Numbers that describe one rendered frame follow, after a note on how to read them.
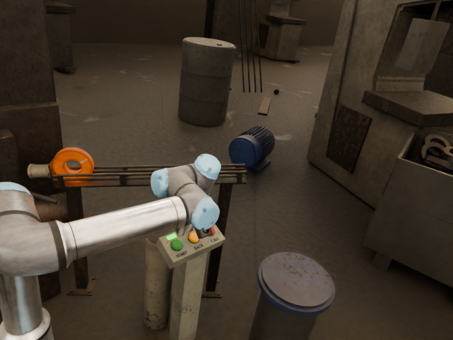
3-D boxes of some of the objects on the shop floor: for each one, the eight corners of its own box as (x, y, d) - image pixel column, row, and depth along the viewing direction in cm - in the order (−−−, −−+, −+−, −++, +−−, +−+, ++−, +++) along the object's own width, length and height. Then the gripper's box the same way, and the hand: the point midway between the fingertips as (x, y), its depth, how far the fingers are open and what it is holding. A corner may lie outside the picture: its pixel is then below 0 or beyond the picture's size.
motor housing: (29, 287, 168) (12, 197, 142) (75, 269, 181) (67, 185, 156) (38, 305, 160) (19, 214, 134) (85, 285, 173) (77, 199, 148)
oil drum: (167, 112, 411) (172, 34, 369) (206, 107, 448) (214, 36, 406) (196, 130, 374) (204, 46, 332) (235, 123, 411) (247, 46, 368)
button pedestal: (149, 340, 152) (154, 233, 123) (193, 314, 167) (206, 213, 138) (168, 369, 142) (178, 260, 113) (213, 338, 157) (232, 235, 127)
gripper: (197, 180, 110) (180, 217, 124) (174, 187, 104) (159, 225, 118) (212, 200, 106) (193, 236, 120) (188, 208, 100) (171, 245, 114)
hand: (181, 235), depth 117 cm, fingers closed
